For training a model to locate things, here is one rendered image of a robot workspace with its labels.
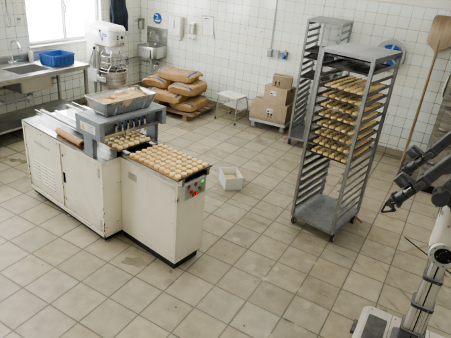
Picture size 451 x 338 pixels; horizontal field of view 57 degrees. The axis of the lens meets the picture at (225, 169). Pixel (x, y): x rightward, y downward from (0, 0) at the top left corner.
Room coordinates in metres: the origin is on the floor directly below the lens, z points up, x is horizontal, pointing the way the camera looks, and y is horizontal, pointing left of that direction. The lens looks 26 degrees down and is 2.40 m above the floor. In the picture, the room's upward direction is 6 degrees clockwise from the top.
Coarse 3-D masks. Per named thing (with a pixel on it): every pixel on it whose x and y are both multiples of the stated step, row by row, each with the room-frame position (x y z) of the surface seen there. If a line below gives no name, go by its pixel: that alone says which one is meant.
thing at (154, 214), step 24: (144, 168) 3.00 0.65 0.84; (144, 192) 2.99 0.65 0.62; (168, 192) 2.82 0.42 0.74; (144, 216) 2.99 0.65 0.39; (168, 216) 2.82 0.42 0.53; (192, 216) 2.92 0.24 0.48; (144, 240) 2.99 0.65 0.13; (168, 240) 2.81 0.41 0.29; (192, 240) 2.93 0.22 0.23; (168, 264) 2.85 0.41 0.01
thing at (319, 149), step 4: (312, 148) 3.68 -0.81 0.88; (316, 148) 3.70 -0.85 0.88; (320, 148) 3.74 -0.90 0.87; (324, 148) 3.71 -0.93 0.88; (364, 148) 3.82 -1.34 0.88; (368, 148) 3.88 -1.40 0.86; (320, 152) 3.61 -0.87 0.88; (324, 152) 3.62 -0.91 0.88; (328, 152) 3.63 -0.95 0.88; (332, 152) 3.67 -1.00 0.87; (336, 152) 3.64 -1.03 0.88; (356, 152) 3.69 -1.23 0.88; (360, 152) 3.74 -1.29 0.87; (328, 156) 3.58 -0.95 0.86; (332, 156) 3.54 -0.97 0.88; (336, 156) 3.59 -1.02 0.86; (340, 156) 3.56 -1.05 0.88; (344, 156) 3.59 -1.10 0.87; (356, 156) 3.64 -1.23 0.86; (340, 160) 3.51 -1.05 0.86; (344, 160) 3.47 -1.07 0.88
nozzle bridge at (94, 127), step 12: (144, 108) 3.50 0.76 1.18; (156, 108) 3.53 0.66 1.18; (84, 120) 3.14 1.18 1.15; (96, 120) 3.10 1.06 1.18; (108, 120) 3.12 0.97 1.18; (120, 120) 3.19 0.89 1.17; (132, 120) 3.40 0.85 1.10; (156, 120) 3.58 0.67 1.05; (84, 132) 3.15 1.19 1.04; (96, 132) 3.05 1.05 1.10; (108, 132) 3.19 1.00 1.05; (120, 132) 3.23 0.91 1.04; (156, 132) 3.65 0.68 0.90; (96, 144) 3.11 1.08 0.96; (96, 156) 3.11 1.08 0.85
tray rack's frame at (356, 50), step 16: (336, 48) 3.70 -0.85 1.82; (352, 48) 3.78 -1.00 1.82; (368, 48) 3.87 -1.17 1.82; (384, 48) 3.96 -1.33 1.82; (384, 112) 3.87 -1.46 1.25; (368, 176) 3.88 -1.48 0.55; (320, 192) 4.15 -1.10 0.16; (304, 208) 3.79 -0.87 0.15; (320, 208) 3.83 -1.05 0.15; (352, 208) 3.90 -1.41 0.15; (320, 224) 3.51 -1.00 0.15; (336, 224) 3.54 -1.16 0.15
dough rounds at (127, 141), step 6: (108, 138) 3.36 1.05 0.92; (114, 138) 3.36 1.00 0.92; (120, 138) 3.38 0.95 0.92; (126, 138) 3.40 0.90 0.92; (132, 138) 3.40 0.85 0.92; (138, 138) 3.42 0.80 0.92; (144, 138) 3.44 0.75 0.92; (108, 144) 3.25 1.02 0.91; (114, 144) 3.24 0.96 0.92; (120, 144) 3.26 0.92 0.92; (126, 144) 3.26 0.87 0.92; (132, 144) 3.29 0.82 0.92
